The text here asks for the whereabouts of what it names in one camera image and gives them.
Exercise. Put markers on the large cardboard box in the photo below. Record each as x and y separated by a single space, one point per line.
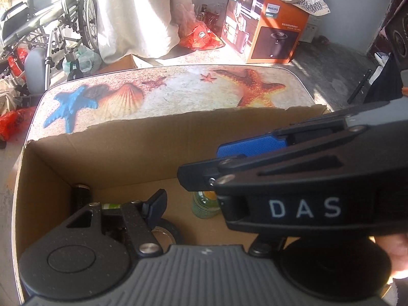
127 153

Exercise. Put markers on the dark brown bottle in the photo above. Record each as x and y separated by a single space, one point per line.
81 196

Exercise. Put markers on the red plastic bag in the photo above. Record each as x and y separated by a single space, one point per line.
14 122
200 36
16 63

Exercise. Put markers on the green jar with yellow cap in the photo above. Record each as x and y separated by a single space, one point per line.
204 208

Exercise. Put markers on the seashell print table mat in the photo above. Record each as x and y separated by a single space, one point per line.
178 92

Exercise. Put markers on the white woven bag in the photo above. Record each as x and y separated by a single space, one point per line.
8 97

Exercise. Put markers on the folded wheelchair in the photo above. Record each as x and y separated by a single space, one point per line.
47 22

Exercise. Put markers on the white wall box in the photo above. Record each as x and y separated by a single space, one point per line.
309 30

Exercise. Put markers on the black cloth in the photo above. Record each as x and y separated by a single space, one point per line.
384 79

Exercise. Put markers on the small brown cardboard box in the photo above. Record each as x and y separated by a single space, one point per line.
119 65

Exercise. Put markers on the black tape roll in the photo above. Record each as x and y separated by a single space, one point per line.
170 231

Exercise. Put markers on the black stick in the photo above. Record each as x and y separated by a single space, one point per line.
359 86

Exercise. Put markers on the glass jars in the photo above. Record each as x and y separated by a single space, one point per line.
207 12

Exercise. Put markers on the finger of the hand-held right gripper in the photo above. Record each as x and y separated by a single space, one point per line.
251 146
197 177

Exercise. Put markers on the pale green plastic bag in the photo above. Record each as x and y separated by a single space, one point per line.
86 59

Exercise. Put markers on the black speaker box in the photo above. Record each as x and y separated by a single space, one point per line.
400 38

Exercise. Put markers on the orange appliance box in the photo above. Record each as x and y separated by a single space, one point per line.
274 32

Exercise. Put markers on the person's right hand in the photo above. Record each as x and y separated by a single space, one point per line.
397 255

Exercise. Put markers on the white curtain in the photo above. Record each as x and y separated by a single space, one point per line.
143 12

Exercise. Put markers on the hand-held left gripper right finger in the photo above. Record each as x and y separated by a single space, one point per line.
264 247

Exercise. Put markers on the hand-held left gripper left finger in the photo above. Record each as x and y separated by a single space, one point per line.
156 205

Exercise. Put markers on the black round weight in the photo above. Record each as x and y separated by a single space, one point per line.
74 71

